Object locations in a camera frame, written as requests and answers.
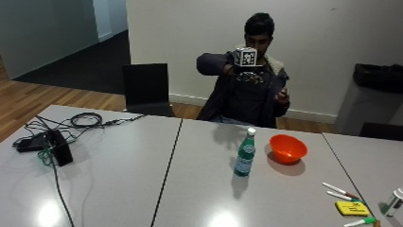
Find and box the the person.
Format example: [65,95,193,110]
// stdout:
[196,12,291,129]

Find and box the black chair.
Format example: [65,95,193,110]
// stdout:
[121,62,177,118]

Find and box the black power adapter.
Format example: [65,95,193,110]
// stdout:
[13,134,48,153]

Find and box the whiteboard marker brown cap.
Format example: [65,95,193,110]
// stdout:
[321,182,363,201]

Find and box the green cable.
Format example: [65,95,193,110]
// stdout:
[36,141,56,167]

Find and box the black electronic box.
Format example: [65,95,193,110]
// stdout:
[44,130,75,167]

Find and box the orange plastic bowl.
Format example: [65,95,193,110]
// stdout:
[269,133,309,166]

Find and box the whiteboard marker green cap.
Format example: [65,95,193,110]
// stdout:
[326,190,366,204]

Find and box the white marker cube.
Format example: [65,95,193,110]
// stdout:
[232,46,258,67]

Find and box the green glass bottle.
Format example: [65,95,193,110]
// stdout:
[233,127,258,178]

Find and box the dark chair back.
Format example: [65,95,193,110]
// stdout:
[359,122,403,142]

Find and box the grey bin with black bag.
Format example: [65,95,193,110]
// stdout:
[334,62,403,137]

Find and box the black coiled cable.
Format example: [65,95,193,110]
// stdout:
[24,112,148,133]

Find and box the yellow sponge eraser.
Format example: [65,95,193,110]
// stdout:
[334,200,371,218]

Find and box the green white marker pen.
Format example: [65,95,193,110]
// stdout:
[343,217,378,227]

